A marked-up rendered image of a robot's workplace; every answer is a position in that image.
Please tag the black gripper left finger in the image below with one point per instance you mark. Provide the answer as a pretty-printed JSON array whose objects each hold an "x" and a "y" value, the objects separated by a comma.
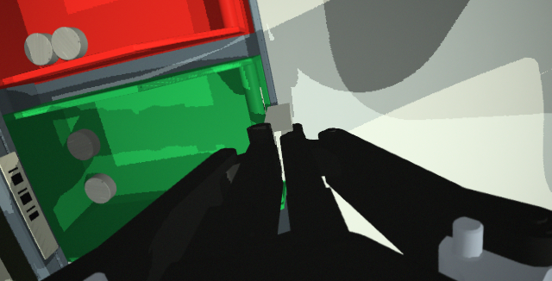
[{"x": 172, "y": 228}]

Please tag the green bin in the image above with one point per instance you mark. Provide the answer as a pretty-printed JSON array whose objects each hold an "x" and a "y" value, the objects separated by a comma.
[{"x": 150, "y": 138}]

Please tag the red bin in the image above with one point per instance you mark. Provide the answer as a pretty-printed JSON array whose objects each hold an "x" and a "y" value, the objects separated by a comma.
[{"x": 111, "y": 28}]

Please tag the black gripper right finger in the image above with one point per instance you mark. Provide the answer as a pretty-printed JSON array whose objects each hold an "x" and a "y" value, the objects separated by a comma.
[{"x": 467, "y": 235}]

